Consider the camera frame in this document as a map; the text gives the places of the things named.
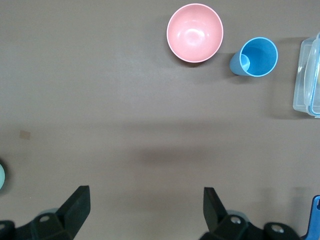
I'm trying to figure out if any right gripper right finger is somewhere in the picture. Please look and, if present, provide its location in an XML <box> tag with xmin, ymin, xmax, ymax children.
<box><xmin>201</xmin><ymin>187</ymin><xmax>266</xmax><ymax>240</ymax></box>

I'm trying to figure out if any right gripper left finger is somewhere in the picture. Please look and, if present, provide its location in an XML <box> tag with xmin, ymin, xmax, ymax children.
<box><xmin>15</xmin><ymin>185</ymin><xmax>91</xmax><ymax>240</ymax></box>

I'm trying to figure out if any pale green bowl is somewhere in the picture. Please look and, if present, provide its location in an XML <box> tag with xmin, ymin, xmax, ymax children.
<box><xmin>0</xmin><ymin>163</ymin><xmax>6</xmax><ymax>191</ymax></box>

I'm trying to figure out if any pink bowl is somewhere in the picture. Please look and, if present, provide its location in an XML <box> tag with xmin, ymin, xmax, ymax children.
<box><xmin>166</xmin><ymin>3</ymin><xmax>224</xmax><ymax>64</ymax></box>

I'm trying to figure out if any clear plastic food container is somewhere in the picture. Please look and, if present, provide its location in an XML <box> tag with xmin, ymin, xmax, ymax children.
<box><xmin>292</xmin><ymin>37</ymin><xmax>320</xmax><ymax>118</ymax></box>

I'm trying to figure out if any blue plastic cup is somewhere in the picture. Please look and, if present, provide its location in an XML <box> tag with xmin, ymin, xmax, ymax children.
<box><xmin>229</xmin><ymin>36</ymin><xmax>279</xmax><ymax>77</ymax></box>

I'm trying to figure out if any clear lid with blue seal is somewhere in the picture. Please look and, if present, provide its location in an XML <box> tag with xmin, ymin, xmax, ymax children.
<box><xmin>303</xmin><ymin>31</ymin><xmax>320</xmax><ymax>113</ymax></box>

